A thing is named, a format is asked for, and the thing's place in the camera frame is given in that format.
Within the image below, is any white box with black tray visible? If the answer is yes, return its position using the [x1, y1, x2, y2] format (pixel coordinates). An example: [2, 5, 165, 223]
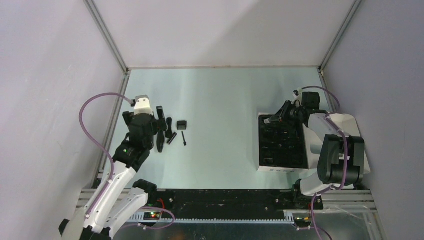
[257, 113, 310, 173]

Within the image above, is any black white trimmer attachment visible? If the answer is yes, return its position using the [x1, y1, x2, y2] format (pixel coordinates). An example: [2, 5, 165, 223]
[166, 132, 177, 145]

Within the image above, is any white box lid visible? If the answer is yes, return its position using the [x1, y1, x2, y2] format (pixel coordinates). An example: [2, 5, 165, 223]
[303, 113, 361, 169]

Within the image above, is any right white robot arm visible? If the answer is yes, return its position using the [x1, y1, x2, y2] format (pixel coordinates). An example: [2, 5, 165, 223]
[258, 90, 366, 209]

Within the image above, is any black silver hair clipper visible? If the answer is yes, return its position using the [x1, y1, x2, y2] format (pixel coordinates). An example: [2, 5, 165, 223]
[156, 130, 166, 153]

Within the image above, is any black comb guard attachment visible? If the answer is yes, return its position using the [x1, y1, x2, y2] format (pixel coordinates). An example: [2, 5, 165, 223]
[176, 120, 188, 131]

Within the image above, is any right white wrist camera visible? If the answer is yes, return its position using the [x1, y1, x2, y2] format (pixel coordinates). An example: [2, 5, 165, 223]
[293, 87, 303, 98]

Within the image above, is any small black cleaning brush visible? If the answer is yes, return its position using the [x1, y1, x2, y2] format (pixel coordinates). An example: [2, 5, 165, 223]
[181, 131, 187, 146]

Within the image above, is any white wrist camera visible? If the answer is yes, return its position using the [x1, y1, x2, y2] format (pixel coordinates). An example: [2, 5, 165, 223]
[293, 87, 303, 98]
[133, 95, 154, 116]

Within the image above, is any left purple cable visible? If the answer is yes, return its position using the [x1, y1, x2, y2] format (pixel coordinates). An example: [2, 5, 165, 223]
[78, 92, 133, 216]

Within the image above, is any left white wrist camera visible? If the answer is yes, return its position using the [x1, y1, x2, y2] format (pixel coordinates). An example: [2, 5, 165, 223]
[133, 95, 154, 116]

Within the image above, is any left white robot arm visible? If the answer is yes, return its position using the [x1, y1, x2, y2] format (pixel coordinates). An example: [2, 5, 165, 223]
[59, 106, 167, 240]

